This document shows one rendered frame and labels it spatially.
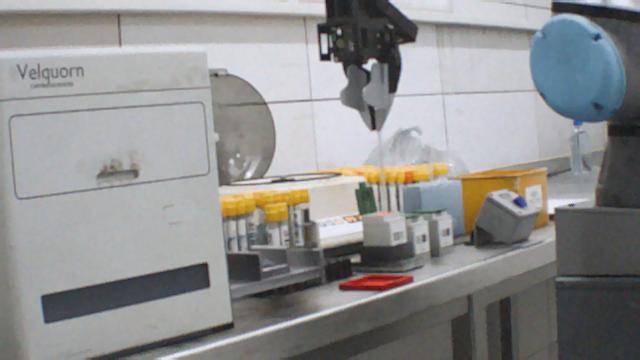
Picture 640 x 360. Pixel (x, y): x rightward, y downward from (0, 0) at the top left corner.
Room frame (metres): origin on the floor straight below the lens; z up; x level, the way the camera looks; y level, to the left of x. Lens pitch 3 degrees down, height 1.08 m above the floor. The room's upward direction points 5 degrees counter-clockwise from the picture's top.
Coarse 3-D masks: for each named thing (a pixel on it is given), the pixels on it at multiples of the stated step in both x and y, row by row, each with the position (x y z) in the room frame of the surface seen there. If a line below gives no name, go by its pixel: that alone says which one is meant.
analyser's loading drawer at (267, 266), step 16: (240, 256) 1.16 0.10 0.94; (256, 256) 1.14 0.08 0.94; (272, 256) 1.19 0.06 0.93; (288, 256) 1.18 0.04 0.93; (304, 256) 1.23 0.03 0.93; (320, 256) 1.21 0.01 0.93; (240, 272) 1.16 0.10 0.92; (256, 272) 1.14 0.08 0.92; (272, 272) 1.15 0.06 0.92; (288, 272) 1.17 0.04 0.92; (304, 272) 1.19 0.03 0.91; (320, 272) 1.21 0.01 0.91; (240, 288) 1.10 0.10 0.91; (256, 288) 1.13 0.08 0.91
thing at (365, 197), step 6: (360, 186) 1.43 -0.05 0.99; (366, 186) 1.44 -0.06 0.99; (372, 186) 1.45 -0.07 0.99; (360, 192) 1.43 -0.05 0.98; (366, 192) 1.44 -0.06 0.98; (372, 192) 1.45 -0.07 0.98; (360, 198) 1.43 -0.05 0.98; (366, 198) 1.44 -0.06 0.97; (372, 198) 1.45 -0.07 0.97; (360, 204) 1.42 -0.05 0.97; (366, 204) 1.44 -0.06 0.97; (372, 204) 1.45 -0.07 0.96; (360, 210) 1.42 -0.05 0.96; (366, 210) 1.43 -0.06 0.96; (372, 210) 1.44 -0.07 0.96
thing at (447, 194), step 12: (444, 180) 1.67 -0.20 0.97; (456, 180) 1.64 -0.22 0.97; (408, 192) 1.60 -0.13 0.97; (420, 192) 1.58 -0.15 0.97; (432, 192) 1.60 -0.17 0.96; (444, 192) 1.62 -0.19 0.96; (456, 192) 1.64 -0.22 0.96; (408, 204) 1.60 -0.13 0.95; (420, 204) 1.58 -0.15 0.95; (432, 204) 1.60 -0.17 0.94; (444, 204) 1.62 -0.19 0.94; (456, 204) 1.64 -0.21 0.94; (456, 216) 1.63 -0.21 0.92; (456, 228) 1.63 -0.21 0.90; (456, 240) 1.61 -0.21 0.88; (468, 240) 1.63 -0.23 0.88
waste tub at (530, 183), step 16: (464, 176) 1.77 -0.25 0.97; (480, 176) 1.69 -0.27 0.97; (496, 176) 1.67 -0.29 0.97; (512, 176) 1.66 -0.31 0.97; (528, 176) 1.69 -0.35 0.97; (544, 176) 1.75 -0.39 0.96; (464, 192) 1.71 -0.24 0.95; (480, 192) 1.69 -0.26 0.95; (528, 192) 1.69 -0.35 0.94; (544, 192) 1.75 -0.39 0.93; (464, 208) 1.71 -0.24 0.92; (480, 208) 1.70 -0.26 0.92; (544, 208) 1.74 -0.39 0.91; (464, 224) 1.71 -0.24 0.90; (544, 224) 1.74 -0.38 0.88
